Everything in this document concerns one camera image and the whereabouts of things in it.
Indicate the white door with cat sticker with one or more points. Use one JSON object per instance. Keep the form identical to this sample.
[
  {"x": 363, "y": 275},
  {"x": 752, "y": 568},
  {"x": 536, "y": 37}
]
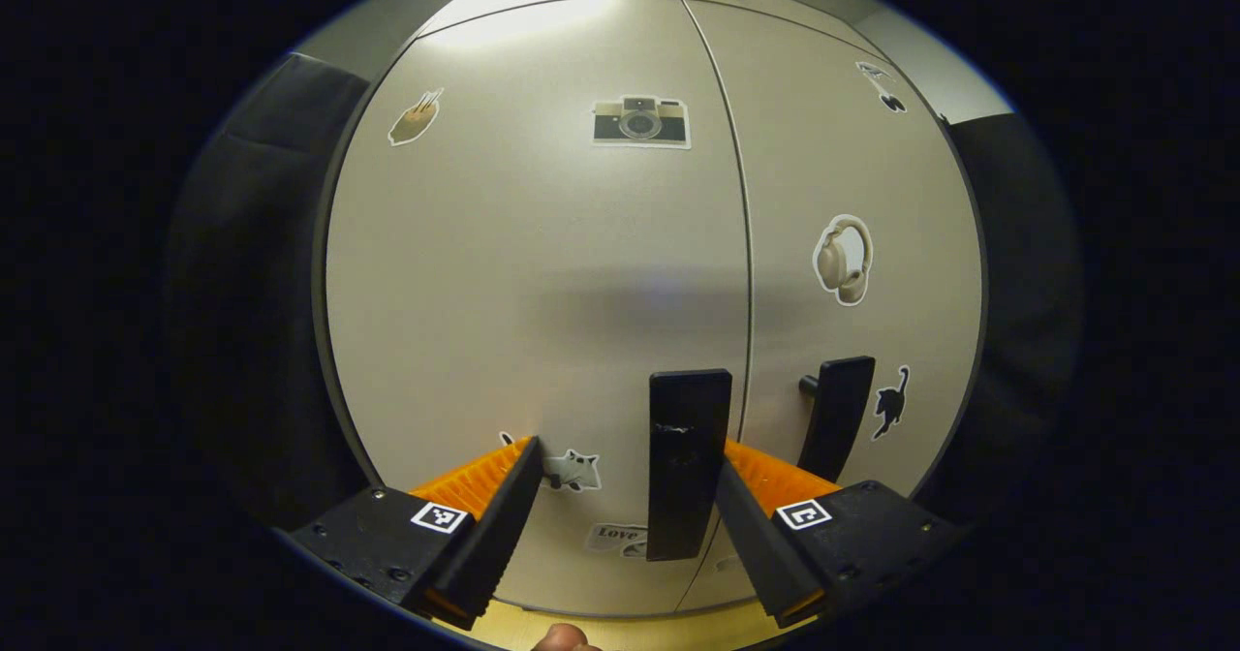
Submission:
[{"x": 794, "y": 147}]

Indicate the white door with camera sticker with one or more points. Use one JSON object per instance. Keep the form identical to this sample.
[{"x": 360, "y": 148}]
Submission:
[{"x": 533, "y": 244}]

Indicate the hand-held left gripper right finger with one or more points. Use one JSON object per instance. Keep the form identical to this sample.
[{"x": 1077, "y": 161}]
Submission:
[{"x": 760, "y": 544}]

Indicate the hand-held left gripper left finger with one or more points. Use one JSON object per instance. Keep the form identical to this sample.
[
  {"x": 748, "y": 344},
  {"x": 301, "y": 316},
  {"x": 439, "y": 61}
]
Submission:
[{"x": 499, "y": 525}]

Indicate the white shoe cabinet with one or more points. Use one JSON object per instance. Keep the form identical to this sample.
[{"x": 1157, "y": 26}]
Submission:
[{"x": 321, "y": 283}]

